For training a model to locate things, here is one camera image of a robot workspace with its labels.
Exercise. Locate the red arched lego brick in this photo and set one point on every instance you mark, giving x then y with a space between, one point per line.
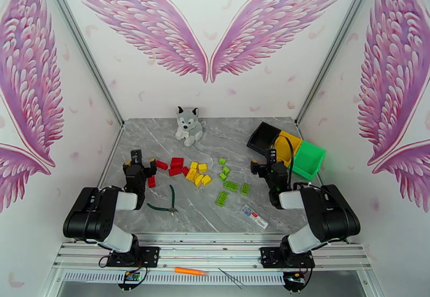
176 166

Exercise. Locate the yellow storage bin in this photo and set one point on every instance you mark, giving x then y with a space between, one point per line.
291 143

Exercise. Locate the green storage bin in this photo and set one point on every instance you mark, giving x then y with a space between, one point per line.
309 160

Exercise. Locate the black storage bin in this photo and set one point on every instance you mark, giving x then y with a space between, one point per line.
262 136

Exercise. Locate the yellow studded lego brick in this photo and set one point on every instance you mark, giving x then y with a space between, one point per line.
191 174

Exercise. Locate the yellow curved lego brick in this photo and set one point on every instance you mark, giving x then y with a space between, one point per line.
199 180

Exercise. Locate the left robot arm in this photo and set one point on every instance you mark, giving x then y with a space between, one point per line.
90 215

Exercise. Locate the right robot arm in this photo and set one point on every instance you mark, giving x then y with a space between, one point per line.
329 215

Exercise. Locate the clear plastic blade case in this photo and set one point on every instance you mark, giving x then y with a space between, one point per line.
254 216

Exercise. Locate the grey husky plush toy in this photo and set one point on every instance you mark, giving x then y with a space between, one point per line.
188 126

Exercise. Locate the small circuit board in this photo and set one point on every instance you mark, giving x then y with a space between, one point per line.
131 276
295 277

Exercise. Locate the orange pen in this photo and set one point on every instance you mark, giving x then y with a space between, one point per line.
188 271

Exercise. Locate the metal tweezers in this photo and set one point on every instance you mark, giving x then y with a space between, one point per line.
231 278

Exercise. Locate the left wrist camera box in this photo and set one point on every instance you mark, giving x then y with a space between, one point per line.
136 157

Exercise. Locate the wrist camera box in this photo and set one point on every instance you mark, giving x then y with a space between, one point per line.
136 157
271 157

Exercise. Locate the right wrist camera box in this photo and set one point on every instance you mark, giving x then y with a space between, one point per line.
271 157

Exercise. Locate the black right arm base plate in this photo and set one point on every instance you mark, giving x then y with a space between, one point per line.
268 255

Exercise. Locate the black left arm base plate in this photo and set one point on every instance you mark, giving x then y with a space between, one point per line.
149 255

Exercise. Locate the aluminium rail base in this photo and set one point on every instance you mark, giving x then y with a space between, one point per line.
208 249

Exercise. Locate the aluminium frame post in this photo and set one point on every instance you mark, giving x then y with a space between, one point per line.
334 50
84 50

